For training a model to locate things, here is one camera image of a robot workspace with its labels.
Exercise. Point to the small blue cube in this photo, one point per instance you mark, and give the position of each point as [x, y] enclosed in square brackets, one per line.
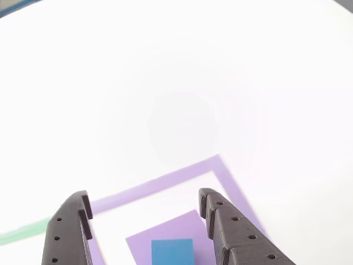
[172, 252]

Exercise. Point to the green tape square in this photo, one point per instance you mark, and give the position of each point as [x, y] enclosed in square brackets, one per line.
[24, 230]

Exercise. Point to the purple tape square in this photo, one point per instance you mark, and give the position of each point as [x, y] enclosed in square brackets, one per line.
[229, 176]

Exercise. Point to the large purple block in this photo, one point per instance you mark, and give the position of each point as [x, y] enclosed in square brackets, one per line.
[171, 226]

